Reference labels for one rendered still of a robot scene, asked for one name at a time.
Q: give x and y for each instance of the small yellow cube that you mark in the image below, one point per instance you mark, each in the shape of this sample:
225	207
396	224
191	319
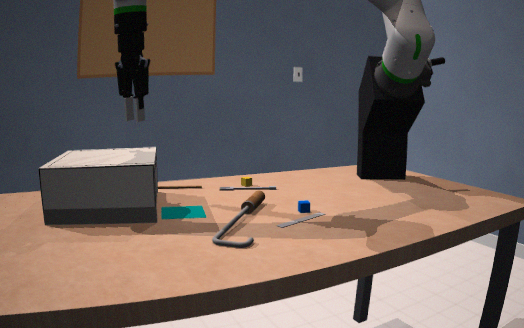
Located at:
246	181

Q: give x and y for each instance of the teal square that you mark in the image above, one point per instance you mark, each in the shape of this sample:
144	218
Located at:
183	212

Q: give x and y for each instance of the metal hook with brown wooden handle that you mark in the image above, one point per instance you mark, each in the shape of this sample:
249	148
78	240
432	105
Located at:
247	208

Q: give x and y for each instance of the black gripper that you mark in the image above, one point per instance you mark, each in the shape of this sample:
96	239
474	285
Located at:
130	45

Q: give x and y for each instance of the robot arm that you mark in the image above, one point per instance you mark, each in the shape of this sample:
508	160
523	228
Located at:
410	39

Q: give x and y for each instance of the small blue cube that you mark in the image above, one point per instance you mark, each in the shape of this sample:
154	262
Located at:
304	206

